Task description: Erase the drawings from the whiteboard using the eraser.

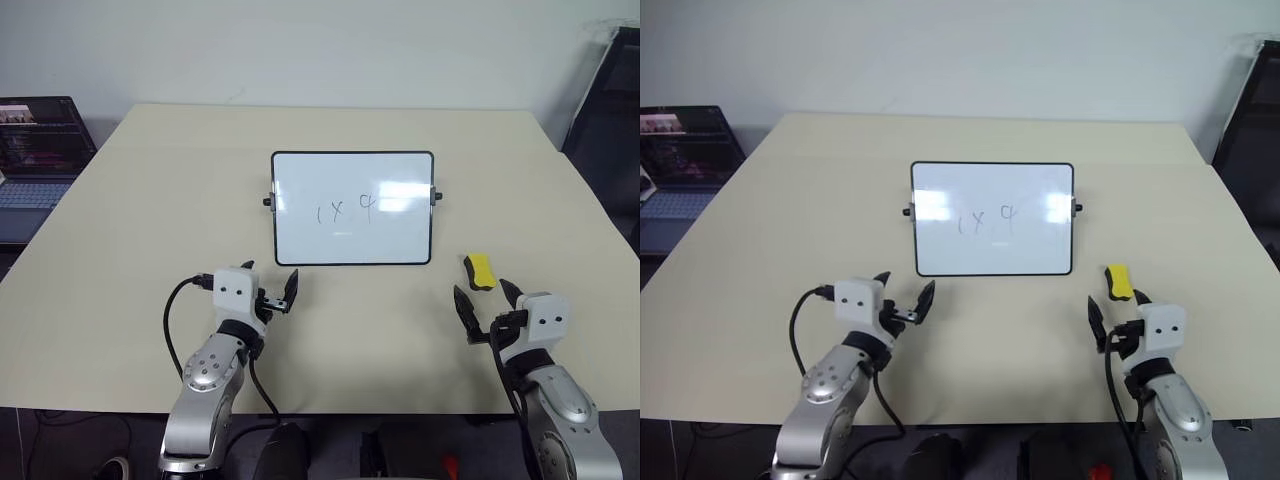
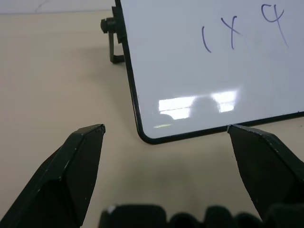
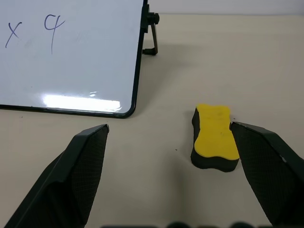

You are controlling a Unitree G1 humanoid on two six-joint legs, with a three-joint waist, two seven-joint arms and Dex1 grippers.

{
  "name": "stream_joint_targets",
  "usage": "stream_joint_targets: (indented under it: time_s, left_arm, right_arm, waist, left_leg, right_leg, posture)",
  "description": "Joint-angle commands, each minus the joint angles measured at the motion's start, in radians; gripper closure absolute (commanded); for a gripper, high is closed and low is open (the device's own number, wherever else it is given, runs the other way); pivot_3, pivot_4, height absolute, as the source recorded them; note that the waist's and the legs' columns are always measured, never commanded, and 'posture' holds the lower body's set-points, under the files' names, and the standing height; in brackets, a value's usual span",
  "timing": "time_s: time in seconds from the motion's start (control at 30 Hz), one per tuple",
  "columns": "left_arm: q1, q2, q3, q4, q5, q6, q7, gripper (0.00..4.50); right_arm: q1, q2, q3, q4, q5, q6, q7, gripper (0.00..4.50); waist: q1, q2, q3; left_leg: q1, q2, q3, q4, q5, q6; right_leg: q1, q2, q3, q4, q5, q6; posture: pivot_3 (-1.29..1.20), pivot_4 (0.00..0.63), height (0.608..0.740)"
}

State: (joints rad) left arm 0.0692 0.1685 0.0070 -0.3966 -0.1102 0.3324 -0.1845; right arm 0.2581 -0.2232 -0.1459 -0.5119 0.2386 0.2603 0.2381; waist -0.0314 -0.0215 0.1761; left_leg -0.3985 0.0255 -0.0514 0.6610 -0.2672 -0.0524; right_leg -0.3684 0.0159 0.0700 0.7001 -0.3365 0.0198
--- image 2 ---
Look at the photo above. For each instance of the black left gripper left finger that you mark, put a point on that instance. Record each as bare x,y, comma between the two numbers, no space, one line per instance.
64,180

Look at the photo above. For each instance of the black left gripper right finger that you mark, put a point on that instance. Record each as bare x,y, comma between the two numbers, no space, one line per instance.
266,171

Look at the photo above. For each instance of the black-framed whiteboard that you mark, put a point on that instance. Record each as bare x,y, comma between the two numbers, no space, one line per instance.
202,71

